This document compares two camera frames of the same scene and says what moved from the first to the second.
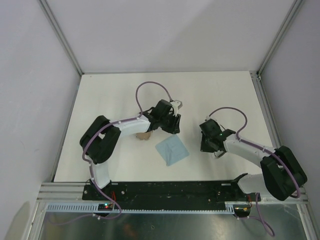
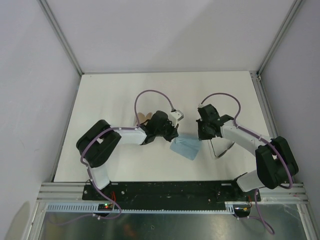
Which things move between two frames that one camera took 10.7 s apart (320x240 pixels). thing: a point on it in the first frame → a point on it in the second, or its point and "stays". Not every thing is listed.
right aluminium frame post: x=296 y=6 stays
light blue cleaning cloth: x=173 y=149 → x=187 y=146
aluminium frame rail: x=46 y=6 stays
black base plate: x=170 y=192 stays
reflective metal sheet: x=286 y=221 stays
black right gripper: x=204 y=148 → x=201 y=135
